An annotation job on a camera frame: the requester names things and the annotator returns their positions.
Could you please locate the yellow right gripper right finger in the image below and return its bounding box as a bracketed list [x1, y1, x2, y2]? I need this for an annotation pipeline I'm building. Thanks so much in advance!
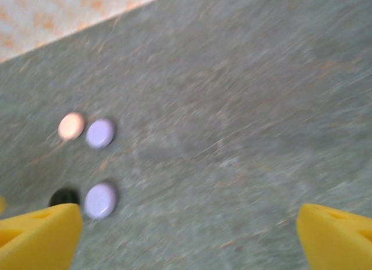
[296, 202, 372, 270]

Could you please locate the black earbud charging case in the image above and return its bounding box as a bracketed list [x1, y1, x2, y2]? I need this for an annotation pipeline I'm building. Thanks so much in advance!
[48, 187, 81, 208]

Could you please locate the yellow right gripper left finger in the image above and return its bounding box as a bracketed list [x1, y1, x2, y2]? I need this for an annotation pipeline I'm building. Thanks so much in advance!
[0, 196, 84, 270]

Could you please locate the pink earbud charging case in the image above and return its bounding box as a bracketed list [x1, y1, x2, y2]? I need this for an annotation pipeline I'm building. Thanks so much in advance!
[58, 112, 87, 141]

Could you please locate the purple earbud charging case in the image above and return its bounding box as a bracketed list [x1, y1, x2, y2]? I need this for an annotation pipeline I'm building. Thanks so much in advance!
[84, 182, 119, 220]
[85, 118, 116, 150]

